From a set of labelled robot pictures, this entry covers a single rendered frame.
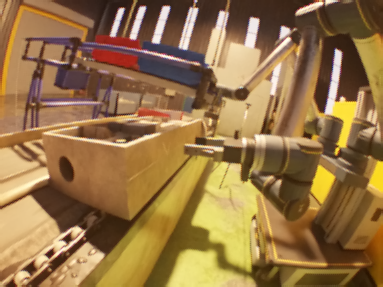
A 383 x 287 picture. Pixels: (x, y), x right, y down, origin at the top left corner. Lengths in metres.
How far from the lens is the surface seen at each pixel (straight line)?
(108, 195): 0.47
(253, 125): 6.88
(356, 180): 1.33
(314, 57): 0.75
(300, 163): 0.52
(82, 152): 0.49
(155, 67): 0.75
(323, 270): 1.52
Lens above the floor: 1.13
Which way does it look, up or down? 14 degrees down
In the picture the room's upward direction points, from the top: 14 degrees clockwise
